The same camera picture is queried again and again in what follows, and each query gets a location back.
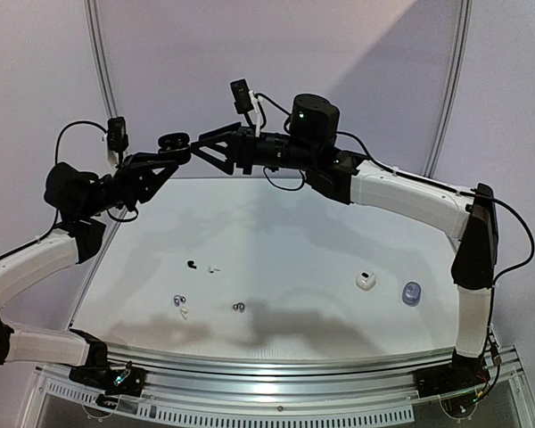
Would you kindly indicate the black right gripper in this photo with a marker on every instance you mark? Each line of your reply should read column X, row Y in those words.
column 245, row 149

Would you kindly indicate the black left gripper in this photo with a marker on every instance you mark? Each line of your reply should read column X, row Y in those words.
column 135, row 179

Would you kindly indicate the black charging case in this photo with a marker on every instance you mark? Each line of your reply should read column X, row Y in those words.
column 173, row 142

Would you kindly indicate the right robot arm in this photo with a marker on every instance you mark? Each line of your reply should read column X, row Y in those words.
column 352, row 178

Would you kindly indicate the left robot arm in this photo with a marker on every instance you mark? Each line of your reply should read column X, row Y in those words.
column 79, row 197

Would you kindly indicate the white charging case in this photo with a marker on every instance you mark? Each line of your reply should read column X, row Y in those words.
column 366, row 281

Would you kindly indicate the translucent blue charging case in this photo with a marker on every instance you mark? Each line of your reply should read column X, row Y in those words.
column 411, row 294

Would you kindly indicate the white earbud near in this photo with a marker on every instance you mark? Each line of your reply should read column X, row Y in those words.
column 184, row 312

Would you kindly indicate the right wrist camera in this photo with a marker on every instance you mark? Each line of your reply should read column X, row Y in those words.
column 248, row 105

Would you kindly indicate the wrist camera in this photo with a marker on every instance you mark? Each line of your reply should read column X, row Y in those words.
column 248, row 105
column 116, row 141

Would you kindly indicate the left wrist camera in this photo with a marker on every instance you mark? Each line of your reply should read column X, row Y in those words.
column 116, row 141

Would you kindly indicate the left aluminium corner post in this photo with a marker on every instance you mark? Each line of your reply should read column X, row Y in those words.
column 93, row 21

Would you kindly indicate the aluminium corner post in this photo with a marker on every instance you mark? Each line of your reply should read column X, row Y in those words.
column 456, row 61
column 93, row 21

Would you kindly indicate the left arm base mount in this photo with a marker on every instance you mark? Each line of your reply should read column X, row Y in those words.
column 112, row 381

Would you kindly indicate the right aluminium corner post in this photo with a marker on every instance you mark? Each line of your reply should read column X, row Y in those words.
column 456, row 61

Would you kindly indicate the perforated white cable tray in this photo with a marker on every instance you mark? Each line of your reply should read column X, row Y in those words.
column 69, row 406

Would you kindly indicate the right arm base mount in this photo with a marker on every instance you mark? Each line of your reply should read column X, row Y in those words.
column 458, row 374

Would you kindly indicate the aluminium front rail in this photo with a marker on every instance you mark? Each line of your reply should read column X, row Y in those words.
column 174, row 375

